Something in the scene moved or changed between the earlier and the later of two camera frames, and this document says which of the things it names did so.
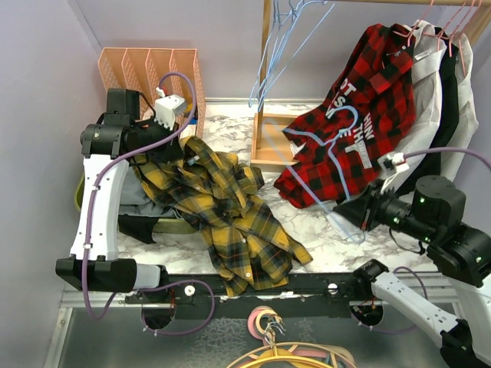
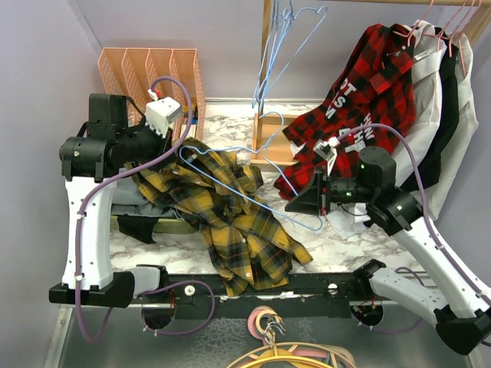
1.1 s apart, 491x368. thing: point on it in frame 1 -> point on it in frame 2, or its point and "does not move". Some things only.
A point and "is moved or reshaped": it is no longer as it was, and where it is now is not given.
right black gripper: x=363 y=209 -> x=308 y=200
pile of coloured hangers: x=264 y=322 does not move
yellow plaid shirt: x=246 y=246 does not move
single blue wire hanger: x=331 y=152 is moved or reshaped
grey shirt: x=134 y=199 does not move
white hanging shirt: x=466 y=123 does not move
